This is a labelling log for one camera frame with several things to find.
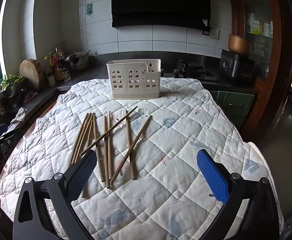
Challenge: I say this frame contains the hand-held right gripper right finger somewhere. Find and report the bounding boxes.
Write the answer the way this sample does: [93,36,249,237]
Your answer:
[196,149,279,240]

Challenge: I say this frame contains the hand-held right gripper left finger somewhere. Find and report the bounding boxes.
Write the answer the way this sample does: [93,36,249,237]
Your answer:
[12,149,98,240]

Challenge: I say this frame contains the pile of wooden chopsticks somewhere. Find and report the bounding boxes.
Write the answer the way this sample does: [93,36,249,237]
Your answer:
[70,106,153,198]

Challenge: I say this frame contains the white plastic utensil holder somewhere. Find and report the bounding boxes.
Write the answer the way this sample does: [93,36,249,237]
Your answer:
[106,59,162,99]

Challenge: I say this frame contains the white checked rag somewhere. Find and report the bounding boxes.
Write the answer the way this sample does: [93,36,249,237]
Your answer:
[10,107,28,124]

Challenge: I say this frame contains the small metal pot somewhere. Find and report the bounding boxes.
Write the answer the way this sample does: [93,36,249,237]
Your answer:
[7,89,29,108]

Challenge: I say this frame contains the metal bowl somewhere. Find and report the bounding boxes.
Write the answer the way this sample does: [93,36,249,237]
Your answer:
[0,80,26,99]

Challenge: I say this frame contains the pink cloth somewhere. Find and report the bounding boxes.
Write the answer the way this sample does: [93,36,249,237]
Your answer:
[23,91,38,103]

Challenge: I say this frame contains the white quilted blanket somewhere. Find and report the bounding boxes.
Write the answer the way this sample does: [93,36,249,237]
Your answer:
[0,76,284,240]

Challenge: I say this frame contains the green leafy vegetables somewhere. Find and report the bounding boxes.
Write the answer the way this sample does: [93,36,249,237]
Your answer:
[0,74,26,92]

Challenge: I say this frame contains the round wooden cutting board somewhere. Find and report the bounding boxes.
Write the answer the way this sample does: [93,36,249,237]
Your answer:
[19,59,44,90]

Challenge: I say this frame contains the green cabinet drawers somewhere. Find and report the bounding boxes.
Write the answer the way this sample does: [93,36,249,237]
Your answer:
[208,90,255,130]

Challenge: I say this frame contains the group of condiment bottles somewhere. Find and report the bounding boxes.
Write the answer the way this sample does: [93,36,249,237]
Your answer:
[44,46,73,87]

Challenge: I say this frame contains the black gas stove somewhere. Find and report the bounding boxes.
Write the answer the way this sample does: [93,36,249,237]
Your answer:
[162,59,220,82]

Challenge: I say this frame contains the metal pot with lid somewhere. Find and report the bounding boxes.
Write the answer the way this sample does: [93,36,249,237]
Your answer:
[70,51,91,71]

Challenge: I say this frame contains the black rice cooker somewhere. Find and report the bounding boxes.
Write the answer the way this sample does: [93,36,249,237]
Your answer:
[219,49,255,83]

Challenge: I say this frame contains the copper inner pot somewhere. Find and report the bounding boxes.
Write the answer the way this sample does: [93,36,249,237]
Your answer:
[227,34,253,55]

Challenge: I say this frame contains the wooden glass door cabinet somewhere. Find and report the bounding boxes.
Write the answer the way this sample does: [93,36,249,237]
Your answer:
[228,0,292,135]

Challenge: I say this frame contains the white green box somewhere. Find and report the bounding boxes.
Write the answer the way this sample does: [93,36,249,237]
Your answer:
[248,21,260,34]

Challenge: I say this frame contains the black range hood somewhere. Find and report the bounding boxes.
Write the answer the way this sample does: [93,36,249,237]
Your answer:
[105,0,223,29]

